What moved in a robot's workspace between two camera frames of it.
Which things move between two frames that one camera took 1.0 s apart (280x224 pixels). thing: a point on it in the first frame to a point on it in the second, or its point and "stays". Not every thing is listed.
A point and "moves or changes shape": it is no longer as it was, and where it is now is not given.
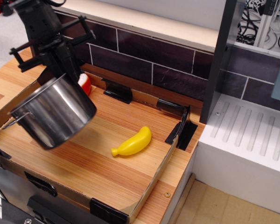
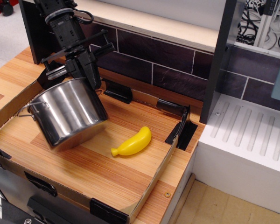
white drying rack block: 244,150 stays
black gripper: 50,38 to 67,31
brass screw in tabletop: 167,194 stays
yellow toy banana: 135,144 stays
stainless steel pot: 53,113 moves or changes shape
